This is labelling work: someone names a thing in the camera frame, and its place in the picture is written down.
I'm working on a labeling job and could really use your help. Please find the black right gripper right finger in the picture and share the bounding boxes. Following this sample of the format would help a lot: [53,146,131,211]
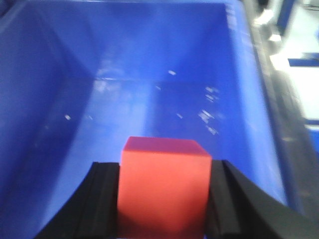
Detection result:
[205,160,319,239]

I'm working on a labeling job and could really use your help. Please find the red foam cube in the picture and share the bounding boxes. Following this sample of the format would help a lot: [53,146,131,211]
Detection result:
[117,136,212,239]

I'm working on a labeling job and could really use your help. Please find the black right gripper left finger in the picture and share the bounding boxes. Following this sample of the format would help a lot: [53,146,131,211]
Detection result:
[36,162,120,239]

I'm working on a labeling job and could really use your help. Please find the blue plastic bin right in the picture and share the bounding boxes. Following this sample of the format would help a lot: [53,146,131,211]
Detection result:
[0,0,287,239]

